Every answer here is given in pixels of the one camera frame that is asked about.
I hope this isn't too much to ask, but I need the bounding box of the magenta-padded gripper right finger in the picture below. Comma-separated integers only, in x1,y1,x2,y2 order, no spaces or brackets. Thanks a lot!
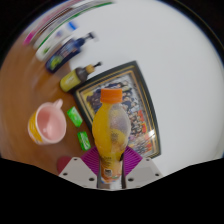
121,145,164,189

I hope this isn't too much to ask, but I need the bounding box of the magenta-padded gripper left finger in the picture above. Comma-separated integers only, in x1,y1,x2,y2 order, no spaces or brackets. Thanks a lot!
58,145,103,189

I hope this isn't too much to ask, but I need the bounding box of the orange juice bottle orange cap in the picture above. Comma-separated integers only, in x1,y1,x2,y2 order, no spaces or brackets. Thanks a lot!
91,87,132,185

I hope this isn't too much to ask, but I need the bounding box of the dark framed group picture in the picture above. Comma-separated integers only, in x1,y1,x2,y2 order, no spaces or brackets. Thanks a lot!
71,60,162,159

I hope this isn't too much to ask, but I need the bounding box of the pink and yellow mug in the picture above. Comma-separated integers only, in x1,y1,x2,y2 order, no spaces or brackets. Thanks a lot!
27,98,68,145

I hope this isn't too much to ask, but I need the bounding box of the brown pump bottle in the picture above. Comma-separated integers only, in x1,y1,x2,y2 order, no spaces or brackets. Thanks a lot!
59,61,103,93

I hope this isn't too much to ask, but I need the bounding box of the dark blue pump bottle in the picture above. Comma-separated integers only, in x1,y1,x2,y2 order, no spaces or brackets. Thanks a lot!
45,31,98,74

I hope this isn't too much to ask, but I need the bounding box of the white bottle blue cap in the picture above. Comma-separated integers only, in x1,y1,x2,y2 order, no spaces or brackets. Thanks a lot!
34,21,78,61

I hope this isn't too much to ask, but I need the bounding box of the tall white green box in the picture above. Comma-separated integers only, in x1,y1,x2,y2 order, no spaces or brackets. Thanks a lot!
33,0,114,51

